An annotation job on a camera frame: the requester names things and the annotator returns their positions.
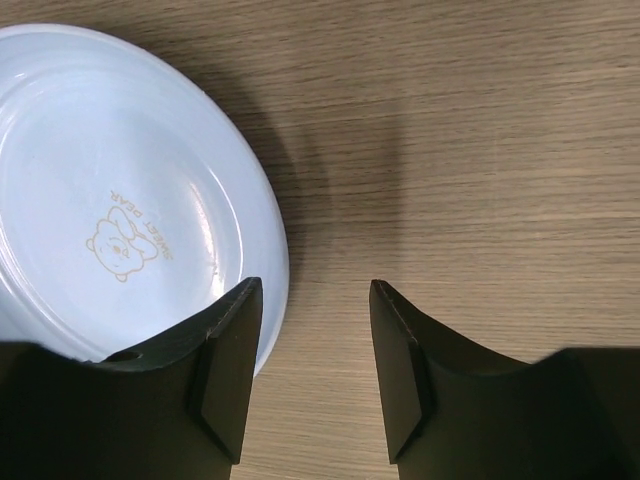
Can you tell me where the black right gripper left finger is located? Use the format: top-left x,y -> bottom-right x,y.
1,277 -> 263,479

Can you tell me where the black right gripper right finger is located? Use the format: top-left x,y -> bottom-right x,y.
369,280 -> 639,479

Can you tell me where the blue plate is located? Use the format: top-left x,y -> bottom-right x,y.
1,24 -> 290,366

